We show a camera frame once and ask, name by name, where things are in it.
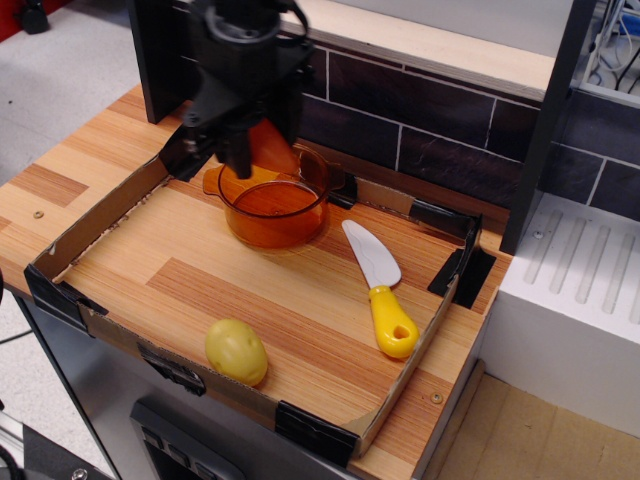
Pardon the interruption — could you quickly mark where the white toy sink drainboard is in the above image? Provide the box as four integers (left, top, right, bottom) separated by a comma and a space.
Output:
480, 194, 639, 436

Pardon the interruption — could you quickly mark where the toy knife yellow handle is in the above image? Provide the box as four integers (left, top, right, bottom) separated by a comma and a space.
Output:
342, 220, 420, 359

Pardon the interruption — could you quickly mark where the transparent orange plastic pot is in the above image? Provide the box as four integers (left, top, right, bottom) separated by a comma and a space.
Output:
203, 144, 345, 249

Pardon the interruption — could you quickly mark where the yellow toy potato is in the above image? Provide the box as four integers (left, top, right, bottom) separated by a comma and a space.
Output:
205, 319, 268, 387

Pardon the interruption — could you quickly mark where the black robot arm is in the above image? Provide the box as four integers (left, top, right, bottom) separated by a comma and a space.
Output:
183, 1, 314, 179

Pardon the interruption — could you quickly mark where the orange toy carrot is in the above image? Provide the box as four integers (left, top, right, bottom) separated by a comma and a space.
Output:
248, 119, 300, 175

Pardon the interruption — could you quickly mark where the black toy oven panel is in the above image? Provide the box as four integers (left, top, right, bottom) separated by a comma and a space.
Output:
130, 402, 246, 480

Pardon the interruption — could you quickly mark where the dark grey shelf post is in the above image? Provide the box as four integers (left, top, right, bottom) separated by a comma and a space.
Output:
500, 1, 596, 255

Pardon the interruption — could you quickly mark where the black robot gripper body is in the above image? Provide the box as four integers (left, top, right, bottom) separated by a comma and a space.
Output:
179, 9, 314, 160

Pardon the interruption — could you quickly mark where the dark grey left post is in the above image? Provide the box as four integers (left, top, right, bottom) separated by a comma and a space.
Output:
126, 0, 199, 124

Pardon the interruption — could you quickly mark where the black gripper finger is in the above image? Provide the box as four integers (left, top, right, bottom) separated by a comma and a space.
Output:
265, 74, 302, 145
215, 129, 252, 180

